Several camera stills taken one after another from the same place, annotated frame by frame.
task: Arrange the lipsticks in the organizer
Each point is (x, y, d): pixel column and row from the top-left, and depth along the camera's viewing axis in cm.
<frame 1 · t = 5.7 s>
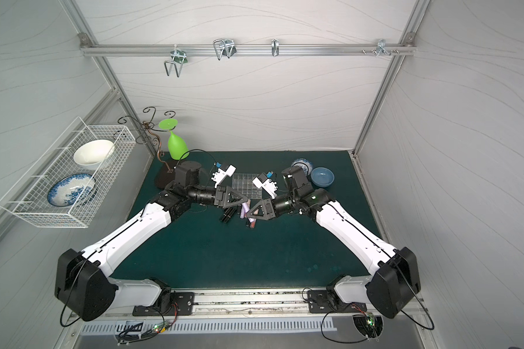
left hand: (244, 203, 67), fingers open
right hand: (248, 214, 68), fingers closed
green plastic wine glass: (176, 147, 93), point 24 cm above the table
blue white porcelain bowl: (306, 165, 113), point 4 cm above the table
light blue bowl: (327, 178, 107), point 4 cm above the table
pink lip gloss tube: (252, 222, 94), point 2 cm above the table

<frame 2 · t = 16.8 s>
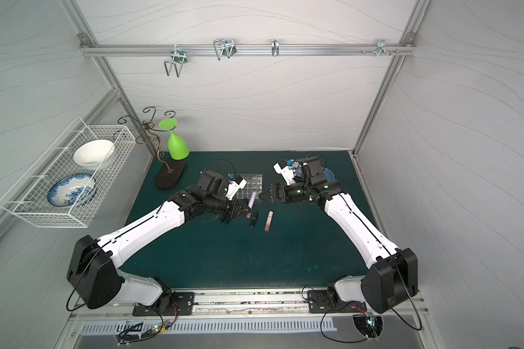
left hand: (249, 210, 76), fingers closed
right hand: (266, 196, 75), fingers open
pink lip gloss tube: (268, 220, 95), point 2 cm above the table
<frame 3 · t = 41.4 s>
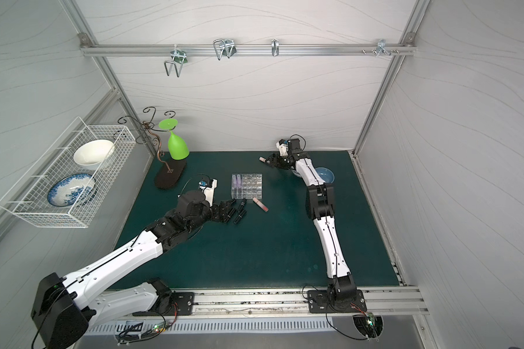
left hand: (223, 200, 78), fingers open
right hand: (270, 159, 113), fingers open
pink lip gloss tube: (260, 204, 100), point 2 cm above the table
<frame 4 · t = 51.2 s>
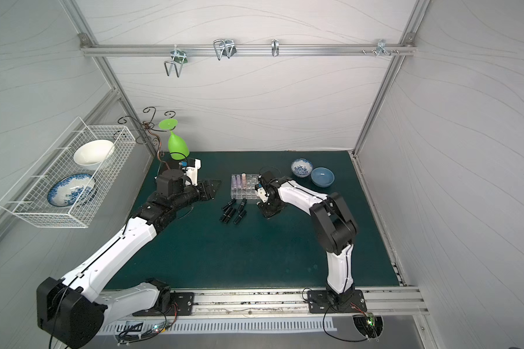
left hand: (216, 182, 76), fingers open
right hand: (266, 211, 94), fingers closed
pale pink lipstick tube: (244, 179, 101), point 9 cm above the table
